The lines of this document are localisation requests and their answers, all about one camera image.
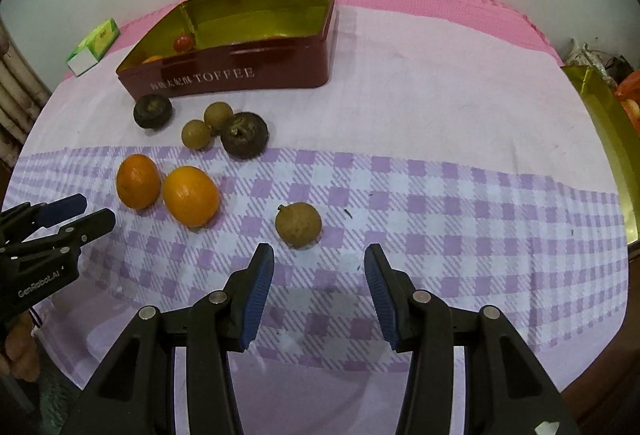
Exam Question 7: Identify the pink purple checkered tablecloth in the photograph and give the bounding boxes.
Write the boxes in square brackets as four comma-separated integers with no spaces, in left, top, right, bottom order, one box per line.
[4,0,628,434]

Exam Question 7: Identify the brown longan front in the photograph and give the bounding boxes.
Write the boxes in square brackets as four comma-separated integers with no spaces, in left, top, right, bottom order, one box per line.
[181,120,213,150]

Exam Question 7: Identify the red toffee tin box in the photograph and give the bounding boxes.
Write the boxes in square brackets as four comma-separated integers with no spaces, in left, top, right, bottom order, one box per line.
[116,0,335,99]

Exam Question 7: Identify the green white small carton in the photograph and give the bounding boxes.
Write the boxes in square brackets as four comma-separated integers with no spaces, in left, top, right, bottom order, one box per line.
[66,18,120,77]

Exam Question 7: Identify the yellow-orange tangerine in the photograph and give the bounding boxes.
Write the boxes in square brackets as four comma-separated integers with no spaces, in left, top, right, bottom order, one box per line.
[162,166,220,228]

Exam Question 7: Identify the gold tin lid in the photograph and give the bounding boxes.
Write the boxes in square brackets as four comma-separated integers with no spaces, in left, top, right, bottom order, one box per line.
[562,66,639,247]

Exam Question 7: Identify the left hand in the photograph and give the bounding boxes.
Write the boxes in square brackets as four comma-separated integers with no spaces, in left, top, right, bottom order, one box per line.
[0,313,40,382]

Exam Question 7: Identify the red cherry tomato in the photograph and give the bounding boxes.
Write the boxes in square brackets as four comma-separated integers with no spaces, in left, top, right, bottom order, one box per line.
[172,33,195,54]

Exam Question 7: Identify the beige radiator at left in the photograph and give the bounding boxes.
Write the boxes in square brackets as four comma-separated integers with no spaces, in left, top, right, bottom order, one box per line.
[0,19,54,171]

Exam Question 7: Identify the dark passion fruit near tin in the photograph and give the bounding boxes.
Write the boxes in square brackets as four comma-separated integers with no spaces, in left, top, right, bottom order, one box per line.
[132,94,174,130]

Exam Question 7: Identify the brown longan rear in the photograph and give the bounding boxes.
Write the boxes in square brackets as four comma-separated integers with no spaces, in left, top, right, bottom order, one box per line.
[203,102,233,134]

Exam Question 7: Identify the dark passion fruit right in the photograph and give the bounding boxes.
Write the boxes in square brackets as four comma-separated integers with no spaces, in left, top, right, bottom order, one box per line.
[220,112,269,160]

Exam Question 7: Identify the orange clutter at right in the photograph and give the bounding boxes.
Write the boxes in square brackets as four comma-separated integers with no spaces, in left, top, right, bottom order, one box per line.
[614,70,640,134]

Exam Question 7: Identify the lone brown longan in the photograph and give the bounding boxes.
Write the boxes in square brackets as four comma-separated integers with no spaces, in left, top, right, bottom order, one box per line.
[274,202,322,249]

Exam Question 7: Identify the large orange tangerine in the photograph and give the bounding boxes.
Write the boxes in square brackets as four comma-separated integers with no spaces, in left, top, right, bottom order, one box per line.
[115,154,162,211]

